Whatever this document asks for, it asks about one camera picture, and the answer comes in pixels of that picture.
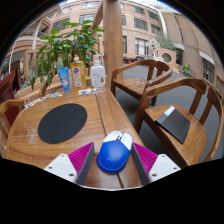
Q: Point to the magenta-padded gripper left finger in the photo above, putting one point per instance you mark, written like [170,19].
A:
[60,165]

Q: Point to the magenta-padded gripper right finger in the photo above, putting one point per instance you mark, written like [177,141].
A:
[163,165]

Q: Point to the blue and white computer mouse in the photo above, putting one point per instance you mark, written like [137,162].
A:
[113,155]

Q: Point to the black round mouse pad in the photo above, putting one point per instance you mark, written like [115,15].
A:
[62,123]

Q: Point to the black notebook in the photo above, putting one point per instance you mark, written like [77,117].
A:
[175,124]

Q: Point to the small blue printed card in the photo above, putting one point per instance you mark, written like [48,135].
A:
[55,95]

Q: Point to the small white earbuds case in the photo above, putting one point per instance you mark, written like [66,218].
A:
[85,91]

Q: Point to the blue squeeze tube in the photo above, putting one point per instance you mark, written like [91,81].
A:
[64,79]

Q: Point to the yellow dish soap bottle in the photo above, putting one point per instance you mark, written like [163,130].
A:
[78,75]

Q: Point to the dark red wooden chair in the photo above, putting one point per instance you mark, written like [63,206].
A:
[7,86]

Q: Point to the white pump bottle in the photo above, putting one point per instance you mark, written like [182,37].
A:
[98,76]

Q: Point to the yellow flowering shrub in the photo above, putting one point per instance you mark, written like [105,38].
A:
[186,70]

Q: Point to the green leafy potted plant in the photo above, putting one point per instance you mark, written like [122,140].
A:
[63,46]

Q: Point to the white outdoor sculpture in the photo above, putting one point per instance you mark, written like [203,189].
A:
[154,46]

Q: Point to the wooden post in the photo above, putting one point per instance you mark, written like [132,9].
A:
[112,40]

